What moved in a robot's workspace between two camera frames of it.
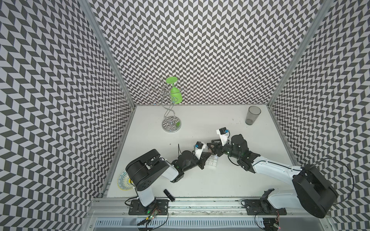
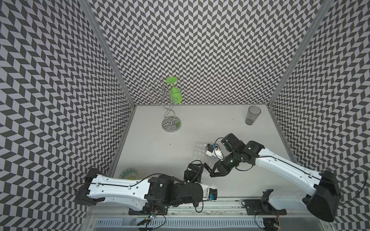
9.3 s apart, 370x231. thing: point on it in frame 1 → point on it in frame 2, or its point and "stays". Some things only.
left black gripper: (203, 159) → (195, 176)
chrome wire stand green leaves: (172, 94) stays
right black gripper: (215, 144) → (222, 167)
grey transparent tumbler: (253, 112) stays
